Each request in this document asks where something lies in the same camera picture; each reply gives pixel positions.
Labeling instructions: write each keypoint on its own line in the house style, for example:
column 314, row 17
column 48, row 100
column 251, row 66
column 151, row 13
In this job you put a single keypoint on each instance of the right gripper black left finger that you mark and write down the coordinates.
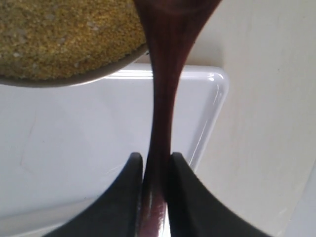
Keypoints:
column 115, row 212

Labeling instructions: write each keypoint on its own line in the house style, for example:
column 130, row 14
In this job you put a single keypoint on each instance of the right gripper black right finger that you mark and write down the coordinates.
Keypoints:
column 195, row 212

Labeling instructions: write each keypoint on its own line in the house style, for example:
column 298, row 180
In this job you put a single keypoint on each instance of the dark red wooden spoon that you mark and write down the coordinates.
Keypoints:
column 171, row 28

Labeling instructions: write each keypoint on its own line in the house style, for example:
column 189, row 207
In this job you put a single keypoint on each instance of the yellow millet grains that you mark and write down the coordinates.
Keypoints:
column 52, row 39

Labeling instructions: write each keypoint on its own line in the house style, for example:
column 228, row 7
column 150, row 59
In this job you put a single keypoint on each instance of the white rectangular plastic tray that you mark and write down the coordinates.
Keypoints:
column 60, row 148

